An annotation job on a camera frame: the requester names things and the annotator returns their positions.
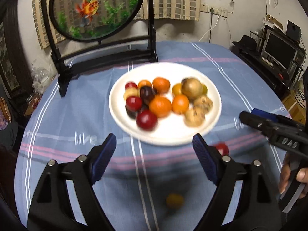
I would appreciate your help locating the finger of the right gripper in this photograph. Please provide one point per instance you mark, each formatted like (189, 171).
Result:
(265, 126)
(273, 117)

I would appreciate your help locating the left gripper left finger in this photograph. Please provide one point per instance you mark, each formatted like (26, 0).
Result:
(51, 208)

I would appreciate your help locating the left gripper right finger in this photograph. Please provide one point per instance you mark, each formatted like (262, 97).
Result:
(257, 207)

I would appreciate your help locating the large beige round fruit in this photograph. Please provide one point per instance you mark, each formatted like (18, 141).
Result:
(204, 103)

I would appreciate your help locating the beige potato fruit front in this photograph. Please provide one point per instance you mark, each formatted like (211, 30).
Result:
(191, 87)

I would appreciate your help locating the beige potato fruit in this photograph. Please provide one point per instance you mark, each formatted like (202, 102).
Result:
(194, 117)
(191, 87)

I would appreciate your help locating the smooth small orange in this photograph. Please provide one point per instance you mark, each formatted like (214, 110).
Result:
(180, 104)

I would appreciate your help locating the yellow orange citrus fruit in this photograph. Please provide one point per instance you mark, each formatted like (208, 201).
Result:
(177, 89)

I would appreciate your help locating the mandarin orange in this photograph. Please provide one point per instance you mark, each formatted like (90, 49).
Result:
(161, 85)
(160, 106)

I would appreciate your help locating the large red plum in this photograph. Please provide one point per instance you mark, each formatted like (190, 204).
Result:
(146, 120)

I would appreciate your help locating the dark cherry front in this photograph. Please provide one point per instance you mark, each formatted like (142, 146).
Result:
(147, 94)

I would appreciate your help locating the orange persimmon fruit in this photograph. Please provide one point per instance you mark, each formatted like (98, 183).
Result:
(144, 83)

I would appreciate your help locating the red tomato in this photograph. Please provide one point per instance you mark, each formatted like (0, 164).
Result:
(131, 85)
(134, 103)

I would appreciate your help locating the large dark wrinkled fruit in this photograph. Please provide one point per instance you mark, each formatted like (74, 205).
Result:
(133, 114)

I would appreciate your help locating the yellow pale pear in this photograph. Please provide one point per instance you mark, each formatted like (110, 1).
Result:
(131, 92)

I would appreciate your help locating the person right hand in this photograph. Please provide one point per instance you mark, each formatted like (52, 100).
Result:
(302, 175)

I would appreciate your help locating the white bucket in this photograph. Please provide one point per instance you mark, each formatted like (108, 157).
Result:
(299, 93)

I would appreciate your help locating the red plum near plate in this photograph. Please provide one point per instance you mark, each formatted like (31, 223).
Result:
(222, 148)

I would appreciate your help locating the green yellow citrus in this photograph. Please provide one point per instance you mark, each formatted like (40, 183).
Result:
(205, 89)

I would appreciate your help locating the computer monitor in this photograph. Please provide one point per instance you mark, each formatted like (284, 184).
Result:
(279, 50)

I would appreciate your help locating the beige potato fruit back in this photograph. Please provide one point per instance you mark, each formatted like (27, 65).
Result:
(194, 117)

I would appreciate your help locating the small longan right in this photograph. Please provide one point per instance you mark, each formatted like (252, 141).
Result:
(174, 201)

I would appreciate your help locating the black speaker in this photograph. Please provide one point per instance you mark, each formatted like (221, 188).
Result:
(293, 31)

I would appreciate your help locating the white oval plate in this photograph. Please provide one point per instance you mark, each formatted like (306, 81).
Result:
(170, 130)

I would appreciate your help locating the dark framed painting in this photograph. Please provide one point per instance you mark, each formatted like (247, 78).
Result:
(16, 55)

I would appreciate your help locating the striped beige curtain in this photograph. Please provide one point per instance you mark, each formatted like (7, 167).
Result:
(94, 18)

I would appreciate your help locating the round goldfish screen stand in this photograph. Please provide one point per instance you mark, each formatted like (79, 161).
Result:
(66, 73)

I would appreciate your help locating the wall power strip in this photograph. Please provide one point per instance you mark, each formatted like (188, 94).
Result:
(213, 10)

